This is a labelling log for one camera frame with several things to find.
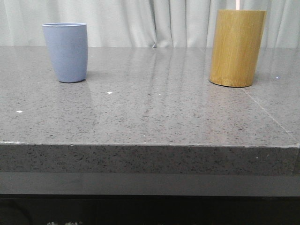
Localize blue plastic cup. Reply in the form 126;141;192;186
42;22;88;83

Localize pink chopstick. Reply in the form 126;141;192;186
236;0;240;10

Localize white curtain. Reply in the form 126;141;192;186
0;0;300;49

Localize bamboo cylindrical holder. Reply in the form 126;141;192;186
209;9;266;88

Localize dark cabinet under counter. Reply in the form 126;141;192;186
0;172;300;225

